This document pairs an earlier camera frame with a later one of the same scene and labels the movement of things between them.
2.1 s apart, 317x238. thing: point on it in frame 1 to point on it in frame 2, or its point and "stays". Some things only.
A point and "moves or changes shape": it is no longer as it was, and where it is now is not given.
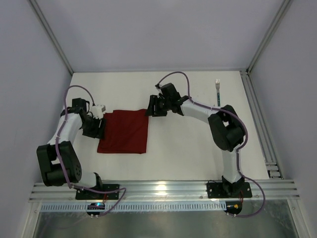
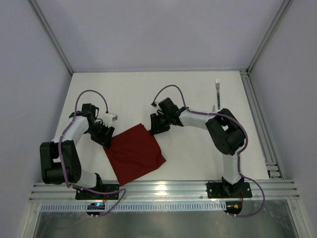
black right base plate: x=224 y=190 stays
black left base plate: x=87 y=195 stays
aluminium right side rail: x=272 y=162 stays
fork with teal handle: x=217 y=83 stays
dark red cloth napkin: x=126 y=131 moves or changes shape
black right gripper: x=154 y=106 to x=158 y=121
